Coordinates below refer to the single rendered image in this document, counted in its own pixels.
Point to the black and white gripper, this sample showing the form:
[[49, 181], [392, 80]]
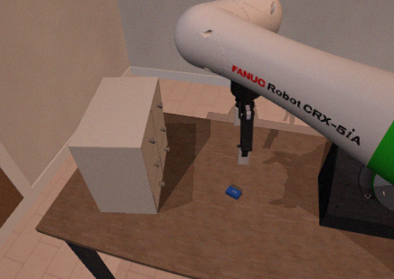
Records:
[[244, 118]]

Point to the blue rectangular block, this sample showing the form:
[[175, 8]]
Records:
[[234, 193]]

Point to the tan wooden drawer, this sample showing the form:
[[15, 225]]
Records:
[[163, 151], [160, 126], [154, 163], [149, 140], [158, 184], [157, 104]]

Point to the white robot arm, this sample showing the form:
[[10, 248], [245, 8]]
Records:
[[350, 103]]

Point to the beige small chest of drawers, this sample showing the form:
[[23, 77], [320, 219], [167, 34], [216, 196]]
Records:
[[107, 145]]

